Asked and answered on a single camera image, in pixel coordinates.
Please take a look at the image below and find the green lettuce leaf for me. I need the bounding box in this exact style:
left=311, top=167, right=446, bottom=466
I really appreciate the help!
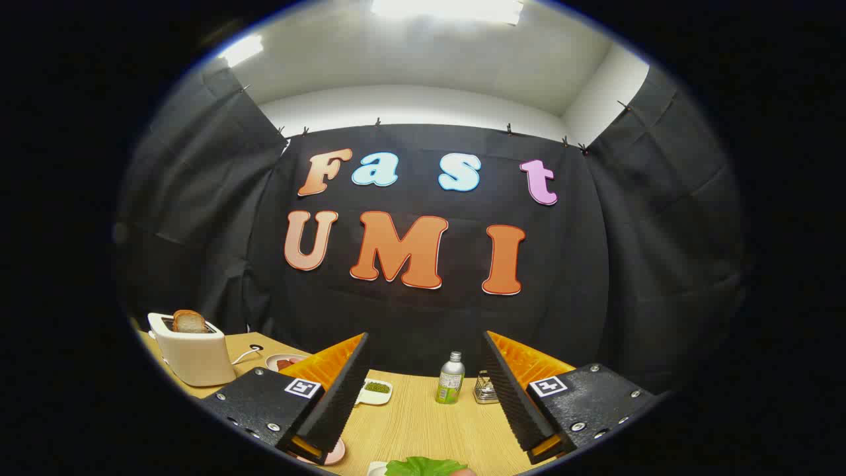
left=385, top=456, right=469, bottom=476

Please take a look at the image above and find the white toaster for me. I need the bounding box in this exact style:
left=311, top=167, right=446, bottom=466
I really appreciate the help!
left=147, top=313, right=237, bottom=387

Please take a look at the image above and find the black backdrop cloth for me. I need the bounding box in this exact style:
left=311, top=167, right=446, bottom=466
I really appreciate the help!
left=116, top=63, right=751, bottom=397

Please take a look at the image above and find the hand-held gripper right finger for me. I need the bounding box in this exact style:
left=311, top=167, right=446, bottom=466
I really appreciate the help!
left=482, top=331, right=658, bottom=465

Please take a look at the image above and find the pink plate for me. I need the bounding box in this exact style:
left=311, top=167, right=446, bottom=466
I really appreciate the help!
left=294, top=436, right=346, bottom=466

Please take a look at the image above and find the metal wire cutlery basket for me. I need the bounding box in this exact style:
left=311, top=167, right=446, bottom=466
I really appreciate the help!
left=473, top=370, right=500, bottom=405

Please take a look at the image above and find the toasted bread slice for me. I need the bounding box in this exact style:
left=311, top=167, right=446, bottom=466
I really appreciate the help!
left=173, top=309, right=209, bottom=334

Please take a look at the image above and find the silver bottle green label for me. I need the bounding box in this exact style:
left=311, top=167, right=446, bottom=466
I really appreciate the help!
left=436, top=351, right=466, bottom=405

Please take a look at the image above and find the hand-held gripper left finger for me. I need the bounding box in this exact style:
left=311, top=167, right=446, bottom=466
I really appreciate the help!
left=200, top=333, right=371, bottom=465

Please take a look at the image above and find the ceiling light panel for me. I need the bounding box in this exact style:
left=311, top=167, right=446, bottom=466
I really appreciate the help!
left=370, top=0, right=524, bottom=26
left=219, top=34, right=264, bottom=68

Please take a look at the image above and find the white divided dish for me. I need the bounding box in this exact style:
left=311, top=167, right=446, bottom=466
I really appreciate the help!
left=356, top=379, right=393, bottom=406

